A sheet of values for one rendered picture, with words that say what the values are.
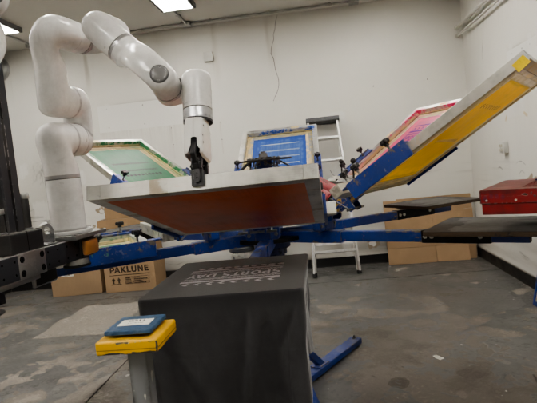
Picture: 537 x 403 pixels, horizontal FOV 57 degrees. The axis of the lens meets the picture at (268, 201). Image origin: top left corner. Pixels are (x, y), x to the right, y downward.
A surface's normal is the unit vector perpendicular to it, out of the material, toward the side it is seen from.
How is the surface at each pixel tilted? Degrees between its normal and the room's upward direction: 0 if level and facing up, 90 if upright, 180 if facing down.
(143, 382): 90
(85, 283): 91
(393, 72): 90
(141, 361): 90
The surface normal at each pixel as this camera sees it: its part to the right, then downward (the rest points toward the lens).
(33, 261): 0.97, -0.08
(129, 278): -0.09, 0.08
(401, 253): -0.13, -0.18
